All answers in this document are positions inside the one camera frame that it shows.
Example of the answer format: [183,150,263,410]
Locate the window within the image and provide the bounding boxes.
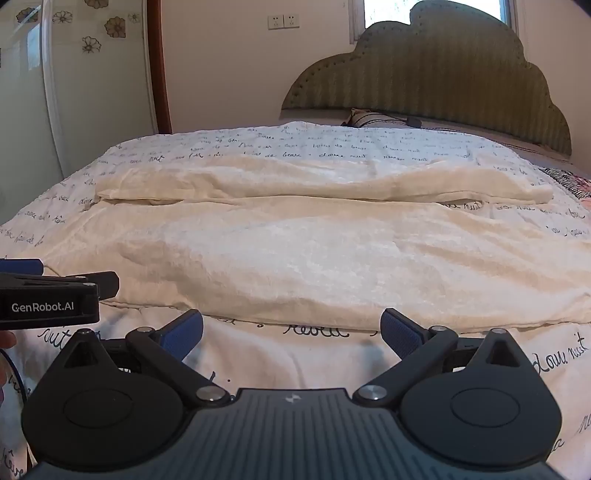
[348,0,519,45]

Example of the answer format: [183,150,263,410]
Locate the brown wooden door frame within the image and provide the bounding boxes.
[141,0,174,136]

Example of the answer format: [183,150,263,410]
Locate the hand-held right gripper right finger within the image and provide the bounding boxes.
[353,308,555,409]

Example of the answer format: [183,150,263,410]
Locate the floral patterned pillow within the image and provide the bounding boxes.
[538,165,591,214]

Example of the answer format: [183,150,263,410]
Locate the green striped upholstered headboard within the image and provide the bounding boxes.
[281,1,573,157]

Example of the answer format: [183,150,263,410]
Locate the blue cable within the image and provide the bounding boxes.
[0,348,26,404]

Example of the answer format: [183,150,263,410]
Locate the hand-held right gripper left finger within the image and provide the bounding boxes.
[34,308,232,409]

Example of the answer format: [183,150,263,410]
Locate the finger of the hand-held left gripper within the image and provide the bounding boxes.
[0,271,121,301]
[0,259,45,278]

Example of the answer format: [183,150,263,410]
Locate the flower-decal wardrobe door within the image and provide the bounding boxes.
[0,0,160,232]

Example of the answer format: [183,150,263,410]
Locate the person's left hand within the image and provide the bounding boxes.
[0,331,17,404]

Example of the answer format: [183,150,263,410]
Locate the white script-printed blanket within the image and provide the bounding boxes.
[0,121,591,480]

